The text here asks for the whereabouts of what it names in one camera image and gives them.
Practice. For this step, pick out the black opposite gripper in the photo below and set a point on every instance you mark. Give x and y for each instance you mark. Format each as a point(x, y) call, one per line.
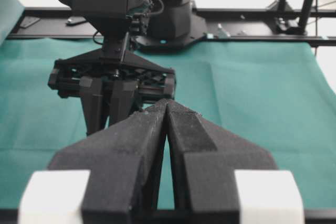
point(125, 159)

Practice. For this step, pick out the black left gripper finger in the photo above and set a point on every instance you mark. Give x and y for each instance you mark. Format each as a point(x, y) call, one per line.
point(203, 159)

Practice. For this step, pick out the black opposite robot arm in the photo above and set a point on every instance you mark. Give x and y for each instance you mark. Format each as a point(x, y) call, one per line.
point(166, 212)

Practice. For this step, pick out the black aluminium frame rail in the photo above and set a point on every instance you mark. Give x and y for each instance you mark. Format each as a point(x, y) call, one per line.
point(175, 28)

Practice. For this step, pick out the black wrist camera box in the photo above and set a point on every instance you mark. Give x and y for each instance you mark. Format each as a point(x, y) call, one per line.
point(113, 18)

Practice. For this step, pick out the black camera stand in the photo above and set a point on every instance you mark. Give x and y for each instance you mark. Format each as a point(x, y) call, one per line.
point(292, 17)

